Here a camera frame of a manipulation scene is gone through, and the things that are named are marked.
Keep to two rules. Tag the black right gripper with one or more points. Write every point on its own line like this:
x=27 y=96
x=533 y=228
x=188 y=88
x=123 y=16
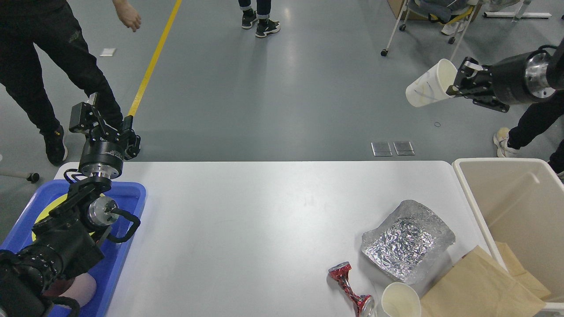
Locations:
x=497 y=86

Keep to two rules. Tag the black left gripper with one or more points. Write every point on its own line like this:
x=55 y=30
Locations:
x=102 y=156

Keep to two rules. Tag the white paper cup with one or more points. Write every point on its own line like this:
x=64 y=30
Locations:
x=432 y=86
x=399 y=300

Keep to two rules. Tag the yellow plate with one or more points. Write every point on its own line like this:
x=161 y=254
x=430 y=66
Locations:
x=45 y=212

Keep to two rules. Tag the pink mug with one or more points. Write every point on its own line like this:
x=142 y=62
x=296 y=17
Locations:
x=81 y=288

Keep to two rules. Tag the foil tray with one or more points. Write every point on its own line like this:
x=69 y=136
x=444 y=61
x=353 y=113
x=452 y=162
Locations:
x=408 y=242

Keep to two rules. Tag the brown paper bag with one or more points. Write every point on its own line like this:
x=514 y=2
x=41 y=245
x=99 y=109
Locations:
x=477 y=286

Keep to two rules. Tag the crushed red can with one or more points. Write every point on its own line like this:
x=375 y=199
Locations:
x=364 y=305

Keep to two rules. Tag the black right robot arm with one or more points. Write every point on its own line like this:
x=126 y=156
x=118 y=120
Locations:
x=531 y=77

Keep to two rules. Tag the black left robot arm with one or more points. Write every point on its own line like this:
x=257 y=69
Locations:
x=68 y=240

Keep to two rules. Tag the person at right edge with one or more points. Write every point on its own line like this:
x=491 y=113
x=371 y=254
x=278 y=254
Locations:
x=535 y=121

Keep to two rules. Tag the white rolling chair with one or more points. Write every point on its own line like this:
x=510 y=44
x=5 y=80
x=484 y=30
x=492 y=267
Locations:
x=444 y=12

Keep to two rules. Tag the metal floor plates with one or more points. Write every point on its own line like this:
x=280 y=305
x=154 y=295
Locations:
x=387 y=149

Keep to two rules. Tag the beige plastic bin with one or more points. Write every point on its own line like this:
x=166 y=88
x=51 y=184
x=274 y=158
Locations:
x=520 y=201

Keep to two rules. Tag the person in black trousers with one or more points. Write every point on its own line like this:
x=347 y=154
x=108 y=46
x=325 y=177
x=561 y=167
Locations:
x=259 y=17

